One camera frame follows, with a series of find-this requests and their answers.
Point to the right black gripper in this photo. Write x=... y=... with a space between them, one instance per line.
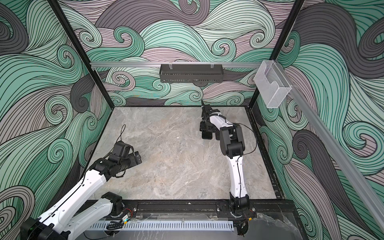
x=202 y=127

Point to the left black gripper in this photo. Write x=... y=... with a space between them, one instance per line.
x=133 y=161

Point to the black case edge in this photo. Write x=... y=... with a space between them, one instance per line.
x=207 y=135

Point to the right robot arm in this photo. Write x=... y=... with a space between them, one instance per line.
x=230 y=135

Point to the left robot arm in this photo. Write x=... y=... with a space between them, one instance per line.
x=63 y=221

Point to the back aluminium rail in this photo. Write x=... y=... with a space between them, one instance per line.
x=138 y=64

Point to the aluminium rail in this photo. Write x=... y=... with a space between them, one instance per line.
x=138 y=64
x=365 y=191

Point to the black wall tray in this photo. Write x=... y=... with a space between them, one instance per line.
x=191 y=74

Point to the clear plastic wall holder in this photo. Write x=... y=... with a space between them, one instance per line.
x=272 y=83

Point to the white slotted cable duct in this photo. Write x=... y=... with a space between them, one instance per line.
x=179 y=225

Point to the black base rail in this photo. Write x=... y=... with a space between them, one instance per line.
x=217 y=208

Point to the right aluminium rail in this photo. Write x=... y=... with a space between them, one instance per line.
x=365 y=191

